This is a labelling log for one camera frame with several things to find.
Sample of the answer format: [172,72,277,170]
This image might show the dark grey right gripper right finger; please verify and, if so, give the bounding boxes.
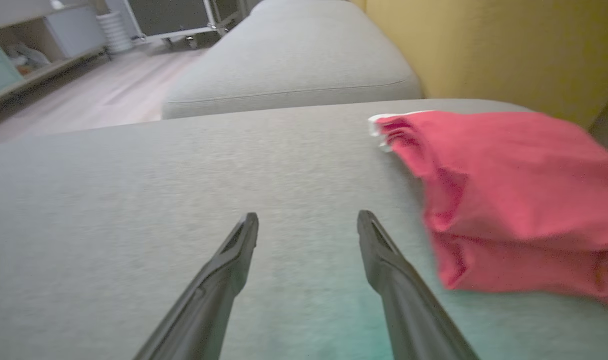
[357,210,480,360]

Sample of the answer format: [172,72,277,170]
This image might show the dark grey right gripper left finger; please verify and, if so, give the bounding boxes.
[133,212,259,360]

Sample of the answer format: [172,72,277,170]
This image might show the pile of red clothing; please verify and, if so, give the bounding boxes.
[368,110,608,312]

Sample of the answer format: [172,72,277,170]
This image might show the grey fabric sofa seat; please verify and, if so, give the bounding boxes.
[0,98,608,360]

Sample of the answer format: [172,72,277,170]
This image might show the grey fabric ottoman cushion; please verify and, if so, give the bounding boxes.
[161,0,424,121]

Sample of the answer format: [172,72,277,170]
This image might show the yellow sofa back cushion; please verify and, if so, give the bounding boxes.
[351,0,608,131]

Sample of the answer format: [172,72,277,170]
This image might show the white ribbed cylindrical container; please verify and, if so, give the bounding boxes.
[96,11,134,55]

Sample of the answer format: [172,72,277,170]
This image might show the black flight case silver edges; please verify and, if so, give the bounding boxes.
[104,0,252,51]

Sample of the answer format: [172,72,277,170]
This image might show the clutter inside cabinet shelf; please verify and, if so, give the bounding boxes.
[6,42,52,76]

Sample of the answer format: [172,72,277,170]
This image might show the white and mint media cabinet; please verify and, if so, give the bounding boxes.
[0,0,107,108]

